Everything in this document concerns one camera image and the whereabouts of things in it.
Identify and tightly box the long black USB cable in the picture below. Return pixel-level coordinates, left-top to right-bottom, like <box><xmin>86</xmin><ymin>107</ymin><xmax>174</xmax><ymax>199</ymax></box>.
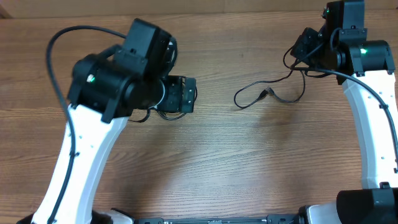
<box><xmin>129</xmin><ymin>107</ymin><xmax>189</xmax><ymax>123</ymax></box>

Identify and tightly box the short black USB cable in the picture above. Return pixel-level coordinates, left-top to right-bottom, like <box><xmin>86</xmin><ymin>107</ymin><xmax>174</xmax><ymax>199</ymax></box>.
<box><xmin>233</xmin><ymin>45</ymin><xmax>330</xmax><ymax>110</ymax></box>

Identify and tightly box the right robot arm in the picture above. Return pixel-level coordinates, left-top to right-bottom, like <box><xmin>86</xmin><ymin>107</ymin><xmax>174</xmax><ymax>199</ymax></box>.
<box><xmin>291</xmin><ymin>1</ymin><xmax>397</xmax><ymax>223</ymax></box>

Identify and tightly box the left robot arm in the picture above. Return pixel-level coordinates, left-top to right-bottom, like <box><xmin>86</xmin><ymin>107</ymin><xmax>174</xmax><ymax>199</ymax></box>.
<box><xmin>23</xmin><ymin>18</ymin><xmax>198</xmax><ymax>224</ymax></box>

